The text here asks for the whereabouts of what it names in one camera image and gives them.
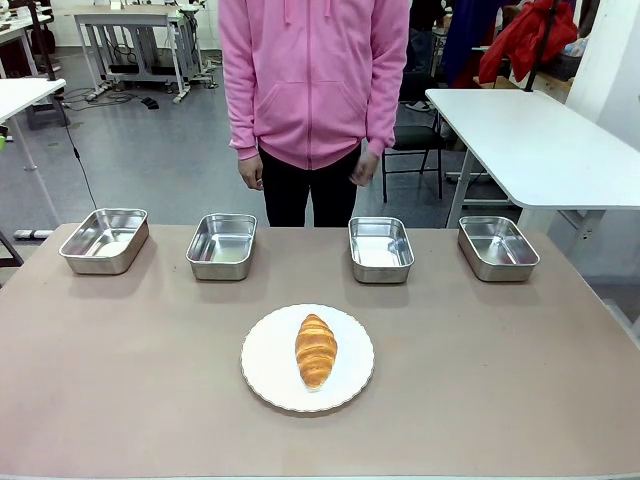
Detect person's right hand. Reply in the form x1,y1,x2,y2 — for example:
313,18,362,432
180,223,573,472
238,154,265,192

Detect person's left hand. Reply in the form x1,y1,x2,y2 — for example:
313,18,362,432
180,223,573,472
349,146,382,188

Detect person's right forearm pink sleeve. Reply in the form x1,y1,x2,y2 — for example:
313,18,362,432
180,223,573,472
223,64,261,162

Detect person's left forearm pink sleeve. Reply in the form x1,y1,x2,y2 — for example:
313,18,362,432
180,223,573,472
360,64,411,156

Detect steel rectangular container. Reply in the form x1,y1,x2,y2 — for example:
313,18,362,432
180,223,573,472
347,215,416,285
457,215,541,283
185,213,258,282
58,207,151,276

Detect golden croissant bread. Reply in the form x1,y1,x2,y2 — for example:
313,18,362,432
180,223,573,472
294,313,339,392

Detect black trousers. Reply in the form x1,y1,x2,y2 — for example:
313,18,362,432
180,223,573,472
257,144,362,229

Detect black office chair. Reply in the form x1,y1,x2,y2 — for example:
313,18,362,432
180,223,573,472
382,71,447,203

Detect pink zip hoodie torso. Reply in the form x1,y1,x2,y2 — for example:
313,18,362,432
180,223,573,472
217,0,412,172

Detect large white side table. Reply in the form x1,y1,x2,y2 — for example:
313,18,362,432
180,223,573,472
424,87,640,211

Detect blue garment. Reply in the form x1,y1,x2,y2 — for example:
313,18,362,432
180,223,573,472
441,0,504,87

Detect grey metal workbench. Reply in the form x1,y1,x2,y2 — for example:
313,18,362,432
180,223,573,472
73,3,204,104

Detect white floor power strip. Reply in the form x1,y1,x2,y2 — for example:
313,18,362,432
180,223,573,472
83,81,115,103

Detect white scalloped plate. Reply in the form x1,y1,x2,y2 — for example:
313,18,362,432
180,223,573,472
240,303,376,414

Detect red jacket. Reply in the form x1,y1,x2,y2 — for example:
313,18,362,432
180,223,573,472
478,0,580,87

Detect dark mesh basket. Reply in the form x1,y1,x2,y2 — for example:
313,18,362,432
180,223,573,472
548,38,585,82

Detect small white side table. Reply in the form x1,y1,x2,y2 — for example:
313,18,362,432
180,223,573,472
0,77,68,229

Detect black stand pole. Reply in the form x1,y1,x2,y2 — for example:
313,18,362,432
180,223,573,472
25,0,57,82

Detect thin black hanging cable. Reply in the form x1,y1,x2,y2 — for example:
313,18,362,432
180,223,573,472
51,93,100,211

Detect black camera pole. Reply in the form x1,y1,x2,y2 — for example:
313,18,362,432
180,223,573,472
523,0,560,94

